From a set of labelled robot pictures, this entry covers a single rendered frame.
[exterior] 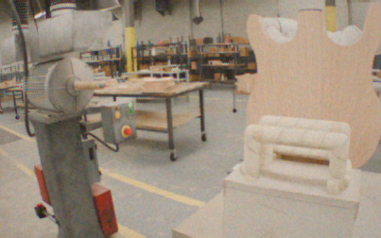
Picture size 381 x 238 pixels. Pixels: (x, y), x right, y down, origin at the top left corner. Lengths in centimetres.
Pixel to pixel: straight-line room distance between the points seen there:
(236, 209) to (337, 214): 20
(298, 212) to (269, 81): 32
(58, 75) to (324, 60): 101
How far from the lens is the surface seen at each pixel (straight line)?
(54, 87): 123
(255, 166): 54
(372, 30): 66
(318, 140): 48
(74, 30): 95
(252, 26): 70
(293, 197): 52
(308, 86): 67
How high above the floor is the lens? 135
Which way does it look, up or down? 13 degrees down
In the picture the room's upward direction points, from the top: 3 degrees counter-clockwise
